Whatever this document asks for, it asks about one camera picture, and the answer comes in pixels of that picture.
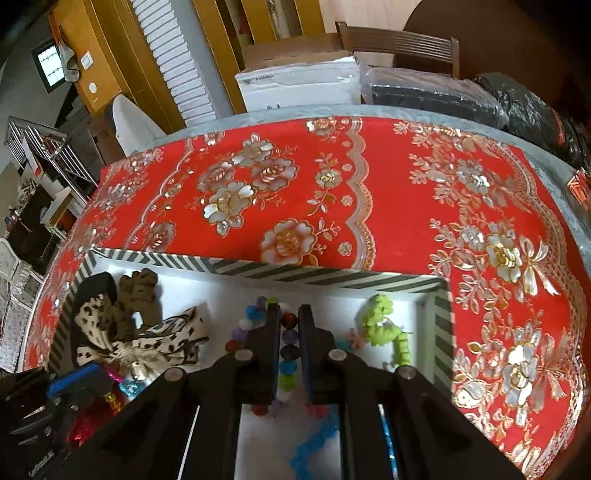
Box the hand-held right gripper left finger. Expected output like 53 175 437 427
60 302 282 480

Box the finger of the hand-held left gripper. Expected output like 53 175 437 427
46 364 114 409

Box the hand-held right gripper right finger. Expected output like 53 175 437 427
298 304 527 480

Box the multicolour bead bracelet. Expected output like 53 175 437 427
224 298 324 418

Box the striped cardboard box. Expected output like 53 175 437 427
48 247 455 480

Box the shiny pink teal hair ornament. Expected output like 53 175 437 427
69 364 144 448

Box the green scrunchie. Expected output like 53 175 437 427
362 294 414 367

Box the brown scrunchie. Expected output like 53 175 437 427
113 268 162 337

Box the leopard print hair bow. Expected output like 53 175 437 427
76 300 211 374

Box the blue glitter band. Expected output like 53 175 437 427
379 405 399 480

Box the white ornate chair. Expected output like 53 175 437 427
0 240 35 296

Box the dark wooden cabinet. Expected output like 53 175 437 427
4 185 61 273

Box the red floral tablecloth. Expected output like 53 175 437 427
23 115 587 480

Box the small white-top desk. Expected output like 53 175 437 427
41 187 75 236

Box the steel stair railing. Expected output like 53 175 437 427
4 115 100 204

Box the staircase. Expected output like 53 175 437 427
55 88 116 162

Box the white plastic bag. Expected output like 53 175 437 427
235 52 362 113

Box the clear-wrapped black package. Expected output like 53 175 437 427
360 65 506 130

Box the white louvered door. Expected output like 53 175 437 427
130 0 218 127

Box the window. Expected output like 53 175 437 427
31 41 68 93

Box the slatted wooden chair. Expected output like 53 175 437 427
335 21 461 79

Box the small red box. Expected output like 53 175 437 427
567 167 591 204

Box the hanging white bag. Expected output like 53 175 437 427
55 23 81 82

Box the black plastic bag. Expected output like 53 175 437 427
475 73 591 169

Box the yellow wooden partition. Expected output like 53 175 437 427
51 0 324 130

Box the blue bead bracelet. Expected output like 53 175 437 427
290 408 342 469

